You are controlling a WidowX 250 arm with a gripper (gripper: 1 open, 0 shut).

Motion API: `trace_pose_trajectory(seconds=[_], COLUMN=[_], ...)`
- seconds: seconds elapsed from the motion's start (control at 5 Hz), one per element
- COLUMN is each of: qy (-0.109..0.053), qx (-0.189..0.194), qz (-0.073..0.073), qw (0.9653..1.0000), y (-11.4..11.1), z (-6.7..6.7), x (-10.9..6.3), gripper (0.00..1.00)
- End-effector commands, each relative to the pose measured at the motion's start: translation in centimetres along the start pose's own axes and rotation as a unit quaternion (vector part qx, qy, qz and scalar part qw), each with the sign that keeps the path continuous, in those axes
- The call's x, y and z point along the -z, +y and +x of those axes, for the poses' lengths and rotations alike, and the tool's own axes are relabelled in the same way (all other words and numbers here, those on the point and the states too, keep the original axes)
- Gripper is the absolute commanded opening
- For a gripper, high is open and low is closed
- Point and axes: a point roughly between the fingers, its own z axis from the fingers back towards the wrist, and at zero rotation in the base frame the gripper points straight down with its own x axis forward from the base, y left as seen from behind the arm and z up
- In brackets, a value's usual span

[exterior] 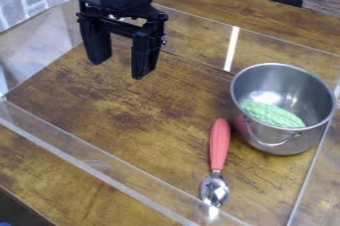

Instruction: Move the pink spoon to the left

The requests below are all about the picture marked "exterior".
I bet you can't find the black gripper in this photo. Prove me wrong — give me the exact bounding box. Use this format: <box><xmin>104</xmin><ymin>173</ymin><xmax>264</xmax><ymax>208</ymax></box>
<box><xmin>77</xmin><ymin>0</ymin><xmax>169</xmax><ymax>80</ymax></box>

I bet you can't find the pink handled metal spoon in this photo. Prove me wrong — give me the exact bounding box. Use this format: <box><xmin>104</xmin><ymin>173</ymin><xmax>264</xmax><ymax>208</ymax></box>
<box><xmin>199</xmin><ymin>118</ymin><xmax>231</xmax><ymax>207</ymax></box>

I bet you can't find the green knitted toy vegetable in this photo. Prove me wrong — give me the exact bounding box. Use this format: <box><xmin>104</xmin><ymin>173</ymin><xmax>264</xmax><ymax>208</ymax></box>
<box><xmin>240</xmin><ymin>102</ymin><xmax>305</xmax><ymax>128</ymax></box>

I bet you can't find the stainless steel pot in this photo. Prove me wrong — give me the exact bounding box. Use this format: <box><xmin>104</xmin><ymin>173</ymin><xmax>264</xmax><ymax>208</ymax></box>
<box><xmin>229</xmin><ymin>63</ymin><xmax>336</xmax><ymax>155</ymax></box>

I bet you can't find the clear acrylic enclosure wall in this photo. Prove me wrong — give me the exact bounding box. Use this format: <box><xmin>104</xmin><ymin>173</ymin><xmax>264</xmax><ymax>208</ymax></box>
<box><xmin>0</xmin><ymin>0</ymin><xmax>340</xmax><ymax>226</ymax></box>

